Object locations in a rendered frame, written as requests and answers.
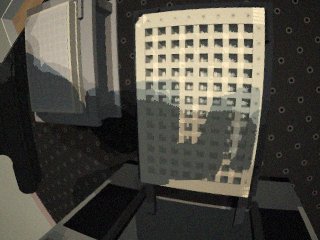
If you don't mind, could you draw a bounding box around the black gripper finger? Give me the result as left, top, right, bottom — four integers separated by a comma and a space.
0, 62, 42, 194

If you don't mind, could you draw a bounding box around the black perforated breadboard plate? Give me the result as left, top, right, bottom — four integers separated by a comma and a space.
2, 0, 320, 240

